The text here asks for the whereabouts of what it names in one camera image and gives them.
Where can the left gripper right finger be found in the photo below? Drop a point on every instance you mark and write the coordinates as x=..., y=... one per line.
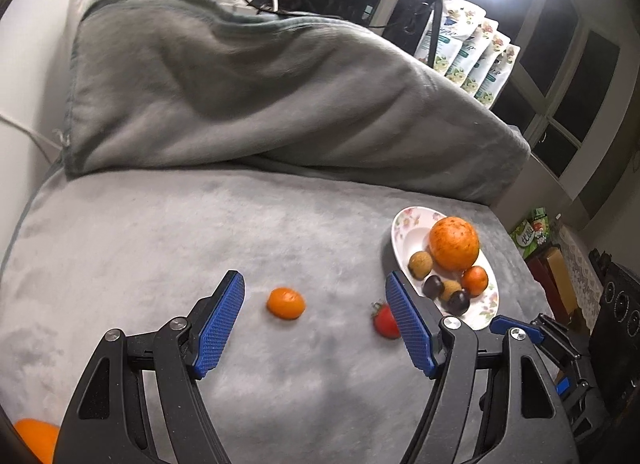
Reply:
x=523, y=420

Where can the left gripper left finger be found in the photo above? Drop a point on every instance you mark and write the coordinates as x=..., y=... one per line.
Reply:
x=108, y=421

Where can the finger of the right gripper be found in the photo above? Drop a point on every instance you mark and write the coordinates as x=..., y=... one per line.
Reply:
x=520, y=328

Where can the smooth orange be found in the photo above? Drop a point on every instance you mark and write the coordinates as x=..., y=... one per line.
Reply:
x=41, y=437

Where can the small mandarin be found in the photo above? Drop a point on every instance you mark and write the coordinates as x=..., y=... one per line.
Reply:
x=474, y=280

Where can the dark plum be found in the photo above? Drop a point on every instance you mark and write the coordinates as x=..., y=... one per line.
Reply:
x=433, y=287
x=458, y=303

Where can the brown longan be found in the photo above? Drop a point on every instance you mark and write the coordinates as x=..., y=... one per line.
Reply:
x=449, y=287
x=420, y=265

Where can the large rough orange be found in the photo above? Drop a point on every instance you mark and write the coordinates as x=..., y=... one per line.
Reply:
x=454, y=244

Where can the red cherry tomato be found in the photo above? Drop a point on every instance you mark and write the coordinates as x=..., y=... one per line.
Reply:
x=383, y=321

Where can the small kumquat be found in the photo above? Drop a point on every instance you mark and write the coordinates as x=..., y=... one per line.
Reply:
x=286, y=303

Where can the lace cloth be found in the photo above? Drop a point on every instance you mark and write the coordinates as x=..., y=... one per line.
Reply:
x=587, y=286

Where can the red cardboard box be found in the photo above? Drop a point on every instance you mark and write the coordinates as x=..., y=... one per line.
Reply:
x=549, y=269

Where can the green snack bag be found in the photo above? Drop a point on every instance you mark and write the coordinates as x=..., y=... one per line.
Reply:
x=532, y=232

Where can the grey seat cushion cover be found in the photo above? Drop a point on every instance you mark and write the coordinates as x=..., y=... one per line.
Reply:
x=132, y=249

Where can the floral refill pouch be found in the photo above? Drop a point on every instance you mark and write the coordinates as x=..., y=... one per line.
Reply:
x=459, y=20
x=479, y=71
x=497, y=76
x=471, y=51

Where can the grey blanket backrest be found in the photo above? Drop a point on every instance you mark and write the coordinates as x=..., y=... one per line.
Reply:
x=184, y=83

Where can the black tripod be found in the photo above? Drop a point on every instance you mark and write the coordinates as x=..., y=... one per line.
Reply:
x=409, y=21

